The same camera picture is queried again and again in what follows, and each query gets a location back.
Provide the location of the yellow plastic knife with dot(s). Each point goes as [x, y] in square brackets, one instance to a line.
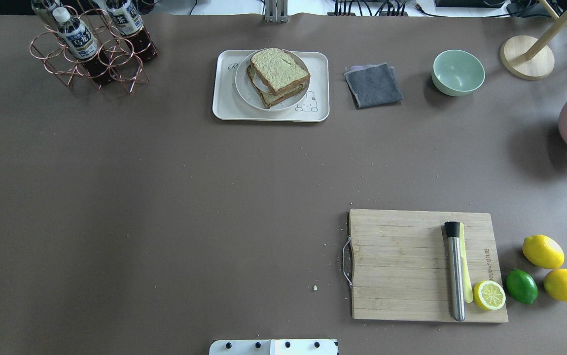
[467, 287]

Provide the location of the wooden cup tree stand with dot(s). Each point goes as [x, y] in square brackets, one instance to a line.
[528, 57]

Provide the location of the plain bread slice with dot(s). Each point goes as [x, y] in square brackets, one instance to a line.
[278, 70]

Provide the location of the yellow lemon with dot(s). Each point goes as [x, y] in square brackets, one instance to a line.
[555, 283]
[544, 252]

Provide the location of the tea bottle front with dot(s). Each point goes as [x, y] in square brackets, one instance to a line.
[83, 45]

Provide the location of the yellow lemon near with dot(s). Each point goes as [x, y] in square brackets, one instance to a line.
[555, 283]

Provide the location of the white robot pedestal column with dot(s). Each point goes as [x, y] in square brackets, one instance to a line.
[275, 347]

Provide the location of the green bowl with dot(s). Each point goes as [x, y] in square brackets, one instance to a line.
[457, 73]

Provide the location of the half lemon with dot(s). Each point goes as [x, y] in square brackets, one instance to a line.
[489, 295]

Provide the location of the white round plate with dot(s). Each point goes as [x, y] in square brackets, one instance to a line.
[249, 95]

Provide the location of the bread slice under egg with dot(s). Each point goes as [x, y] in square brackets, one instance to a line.
[270, 100]

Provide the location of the tea bottle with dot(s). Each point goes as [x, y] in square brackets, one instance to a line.
[83, 45]
[44, 10]
[126, 17]

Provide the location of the copper wire bottle rack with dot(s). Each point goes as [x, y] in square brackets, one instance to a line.
[106, 43]

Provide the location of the green lime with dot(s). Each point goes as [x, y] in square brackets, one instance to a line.
[521, 286]

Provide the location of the tea bottle back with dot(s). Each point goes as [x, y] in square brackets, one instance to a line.
[126, 17]

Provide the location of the bamboo cutting board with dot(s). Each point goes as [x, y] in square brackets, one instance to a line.
[399, 262]

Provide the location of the cream rabbit tray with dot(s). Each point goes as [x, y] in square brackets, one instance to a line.
[228, 105]

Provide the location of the grey folded cloth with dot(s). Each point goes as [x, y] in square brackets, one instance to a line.
[373, 85]

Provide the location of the yellow lemon far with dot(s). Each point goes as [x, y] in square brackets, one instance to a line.
[544, 252]

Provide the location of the aluminium frame post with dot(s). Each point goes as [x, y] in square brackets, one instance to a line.
[276, 11]

